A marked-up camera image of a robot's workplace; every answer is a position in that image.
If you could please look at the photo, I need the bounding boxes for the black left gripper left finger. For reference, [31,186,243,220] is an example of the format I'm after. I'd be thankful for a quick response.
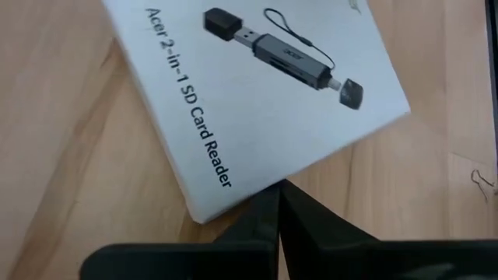
[79,181,282,280]

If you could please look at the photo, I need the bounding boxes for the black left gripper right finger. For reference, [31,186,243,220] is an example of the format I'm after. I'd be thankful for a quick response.
[280,180,498,280]

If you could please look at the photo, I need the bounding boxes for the white card reader box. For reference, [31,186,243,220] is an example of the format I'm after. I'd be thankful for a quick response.
[100,0,412,226]

